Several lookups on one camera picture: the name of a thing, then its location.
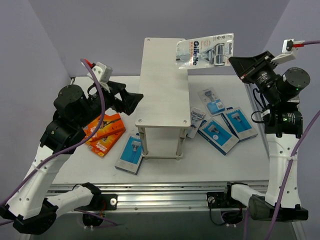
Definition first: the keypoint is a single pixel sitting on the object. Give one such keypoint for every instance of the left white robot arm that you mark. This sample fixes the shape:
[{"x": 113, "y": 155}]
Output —
[{"x": 30, "y": 209}]

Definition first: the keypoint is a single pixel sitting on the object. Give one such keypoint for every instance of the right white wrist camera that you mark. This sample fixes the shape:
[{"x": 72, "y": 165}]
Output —
[{"x": 289, "y": 51}]

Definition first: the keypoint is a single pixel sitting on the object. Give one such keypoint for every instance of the Gillette SkinGuard blister pack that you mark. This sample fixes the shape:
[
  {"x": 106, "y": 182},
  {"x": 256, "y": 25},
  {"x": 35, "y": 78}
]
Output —
[{"x": 196, "y": 118}]

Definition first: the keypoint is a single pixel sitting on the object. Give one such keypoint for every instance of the white two-tier shelf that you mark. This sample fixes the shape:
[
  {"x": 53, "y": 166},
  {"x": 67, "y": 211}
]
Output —
[{"x": 163, "y": 115}]

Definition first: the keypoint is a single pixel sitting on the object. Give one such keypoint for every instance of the blue Harry's box front left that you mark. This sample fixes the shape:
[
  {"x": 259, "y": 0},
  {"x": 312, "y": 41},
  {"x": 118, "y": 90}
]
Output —
[{"x": 130, "y": 157}]

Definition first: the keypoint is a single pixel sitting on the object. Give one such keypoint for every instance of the blue Harry's box far right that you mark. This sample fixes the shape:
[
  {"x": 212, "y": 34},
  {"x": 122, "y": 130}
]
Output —
[{"x": 238, "y": 124}]

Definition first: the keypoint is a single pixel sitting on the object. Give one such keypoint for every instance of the upper orange Fusion5 razor box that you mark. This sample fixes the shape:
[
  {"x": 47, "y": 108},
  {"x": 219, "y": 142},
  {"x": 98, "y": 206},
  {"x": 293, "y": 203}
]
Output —
[{"x": 111, "y": 124}]

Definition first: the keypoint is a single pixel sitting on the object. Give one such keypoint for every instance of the blue harry's box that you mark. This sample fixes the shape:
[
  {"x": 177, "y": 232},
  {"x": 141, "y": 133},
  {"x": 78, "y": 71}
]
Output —
[
  {"x": 130, "y": 157},
  {"x": 217, "y": 136},
  {"x": 238, "y": 124}
]

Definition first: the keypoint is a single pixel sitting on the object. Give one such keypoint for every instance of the clear blue-card razor blister pack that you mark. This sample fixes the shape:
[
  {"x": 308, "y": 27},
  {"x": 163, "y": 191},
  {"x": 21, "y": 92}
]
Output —
[{"x": 211, "y": 101}]

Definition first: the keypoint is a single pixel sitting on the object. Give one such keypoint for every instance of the orange fusion5 razor box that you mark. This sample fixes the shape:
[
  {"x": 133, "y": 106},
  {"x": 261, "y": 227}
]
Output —
[
  {"x": 111, "y": 124},
  {"x": 102, "y": 146}
]

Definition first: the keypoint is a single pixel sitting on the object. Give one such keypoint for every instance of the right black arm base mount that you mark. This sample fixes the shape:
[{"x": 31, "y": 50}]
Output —
[{"x": 218, "y": 200}]

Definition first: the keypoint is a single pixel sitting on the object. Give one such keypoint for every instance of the lower orange Fusion5 razor box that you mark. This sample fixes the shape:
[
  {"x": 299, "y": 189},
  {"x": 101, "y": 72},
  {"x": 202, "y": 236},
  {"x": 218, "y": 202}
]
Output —
[{"x": 102, "y": 146}]

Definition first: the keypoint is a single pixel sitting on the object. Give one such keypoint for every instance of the aluminium mounting rail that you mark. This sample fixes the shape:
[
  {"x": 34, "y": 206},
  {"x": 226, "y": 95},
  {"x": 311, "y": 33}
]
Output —
[{"x": 158, "y": 197}]

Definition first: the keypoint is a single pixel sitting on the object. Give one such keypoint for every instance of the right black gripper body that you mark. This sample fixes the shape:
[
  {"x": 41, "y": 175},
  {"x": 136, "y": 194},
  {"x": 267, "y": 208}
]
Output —
[{"x": 252, "y": 69}]

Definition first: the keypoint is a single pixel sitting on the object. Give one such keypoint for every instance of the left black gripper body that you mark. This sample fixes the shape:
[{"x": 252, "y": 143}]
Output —
[{"x": 118, "y": 96}]

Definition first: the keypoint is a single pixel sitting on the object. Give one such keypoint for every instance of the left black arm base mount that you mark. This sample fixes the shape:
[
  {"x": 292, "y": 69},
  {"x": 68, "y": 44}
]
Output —
[{"x": 107, "y": 201}]

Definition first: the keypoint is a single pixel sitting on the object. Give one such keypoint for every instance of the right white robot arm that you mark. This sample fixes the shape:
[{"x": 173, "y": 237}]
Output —
[{"x": 283, "y": 128}]

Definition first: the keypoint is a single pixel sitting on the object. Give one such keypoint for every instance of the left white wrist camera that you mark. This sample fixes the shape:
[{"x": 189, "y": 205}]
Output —
[{"x": 103, "y": 73}]

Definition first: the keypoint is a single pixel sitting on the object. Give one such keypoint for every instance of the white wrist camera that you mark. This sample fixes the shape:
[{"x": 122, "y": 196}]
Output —
[
  {"x": 103, "y": 73},
  {"x": 289, "y": 51}
]

